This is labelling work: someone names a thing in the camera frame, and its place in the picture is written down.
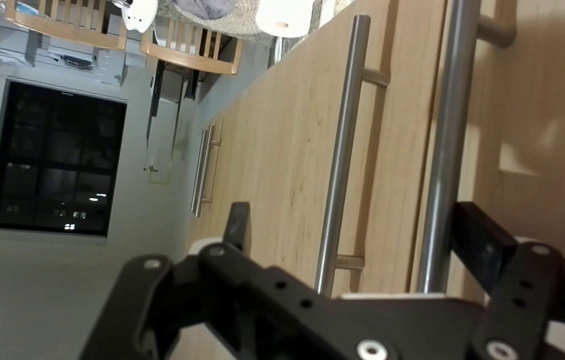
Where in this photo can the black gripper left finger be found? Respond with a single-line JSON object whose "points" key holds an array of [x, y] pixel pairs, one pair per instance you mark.
{"points": [[239, 226]]}

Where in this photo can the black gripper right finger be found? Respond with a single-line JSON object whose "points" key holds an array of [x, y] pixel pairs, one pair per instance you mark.
{"points": [[480, 243]]}

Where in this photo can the steel cupboard door handle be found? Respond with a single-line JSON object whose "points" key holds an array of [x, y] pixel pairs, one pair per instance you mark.
{"points": [[464, 30]]}

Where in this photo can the wooden cupboard door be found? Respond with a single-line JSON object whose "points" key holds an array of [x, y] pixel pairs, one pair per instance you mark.
{"points": [[514, 155]]}

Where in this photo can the right neighbour cupboard door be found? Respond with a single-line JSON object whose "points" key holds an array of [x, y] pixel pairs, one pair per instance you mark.
{"points": [[277, 143]]}

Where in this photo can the dark window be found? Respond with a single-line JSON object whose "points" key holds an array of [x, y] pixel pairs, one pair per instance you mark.
{"points": [[59, 160]]}

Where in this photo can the wooden chair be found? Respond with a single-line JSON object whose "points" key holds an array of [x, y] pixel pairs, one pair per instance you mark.
{"points": [[89, 23], [183, 43]]}

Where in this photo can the white paper towel roll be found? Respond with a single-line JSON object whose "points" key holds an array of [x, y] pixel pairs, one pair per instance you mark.
{"points": [[287, 19]]}

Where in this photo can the steel neighbour door handle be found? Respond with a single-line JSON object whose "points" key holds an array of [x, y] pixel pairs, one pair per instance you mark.
{"points": [[354, 77]]}

